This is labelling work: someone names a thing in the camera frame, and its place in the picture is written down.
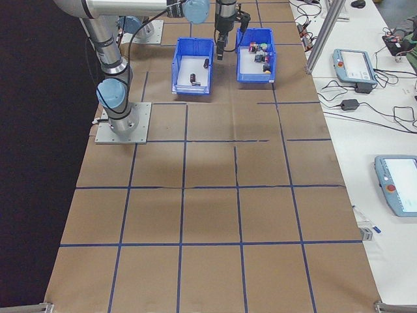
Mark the black power adapter brick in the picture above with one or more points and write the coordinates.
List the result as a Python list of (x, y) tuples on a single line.
[(350, 104)]

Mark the blue plastic battery bin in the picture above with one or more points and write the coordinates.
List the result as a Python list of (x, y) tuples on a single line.
[(195, 44)]

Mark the aluminium extrusion bar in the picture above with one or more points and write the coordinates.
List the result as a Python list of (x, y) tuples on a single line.
[(391, 308), (39, 308)]

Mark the light blue teach pendant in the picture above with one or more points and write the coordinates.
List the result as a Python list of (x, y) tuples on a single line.
[(400, 186), (355, 65)]

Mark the aluminium profile post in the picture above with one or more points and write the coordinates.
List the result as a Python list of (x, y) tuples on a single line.
[(325, 32)]

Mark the black computer mouse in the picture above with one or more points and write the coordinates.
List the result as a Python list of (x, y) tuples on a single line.
[(358, 3)]

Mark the small grey round switch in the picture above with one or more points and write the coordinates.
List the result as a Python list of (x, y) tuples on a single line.
[(259, 58)]

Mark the small black box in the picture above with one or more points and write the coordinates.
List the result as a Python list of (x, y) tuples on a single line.
[(364, 88)]

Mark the black frame cover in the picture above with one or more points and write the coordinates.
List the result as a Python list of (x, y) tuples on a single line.
[(32, 130)]

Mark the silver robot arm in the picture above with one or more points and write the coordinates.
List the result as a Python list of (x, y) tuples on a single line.
[(146, 31), (107, 45)]

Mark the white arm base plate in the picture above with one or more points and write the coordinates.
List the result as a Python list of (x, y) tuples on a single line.
[(158, 32), (143, 130)]

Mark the white bin liner sheet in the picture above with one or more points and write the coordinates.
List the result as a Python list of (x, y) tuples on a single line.
[(187, 65), (249, 66)]

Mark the blue plastic switch bin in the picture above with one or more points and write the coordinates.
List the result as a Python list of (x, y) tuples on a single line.
[(255, 78)]

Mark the small grey box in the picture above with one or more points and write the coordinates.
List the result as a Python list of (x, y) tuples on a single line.
[(367, 233)]

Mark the black yellow selector switch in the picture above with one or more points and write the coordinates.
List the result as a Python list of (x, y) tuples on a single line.
[(266, 68)]

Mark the small orange black adapter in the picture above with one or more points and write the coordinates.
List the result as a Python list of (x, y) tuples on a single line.
[(307, 42)]

